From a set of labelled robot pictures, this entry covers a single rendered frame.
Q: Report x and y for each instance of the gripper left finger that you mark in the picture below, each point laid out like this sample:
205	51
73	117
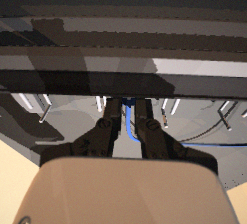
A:
99	141

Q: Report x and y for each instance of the blue patch cord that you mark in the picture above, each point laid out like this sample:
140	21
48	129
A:
127	117

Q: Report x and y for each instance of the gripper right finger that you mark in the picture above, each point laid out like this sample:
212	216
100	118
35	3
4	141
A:
157	144

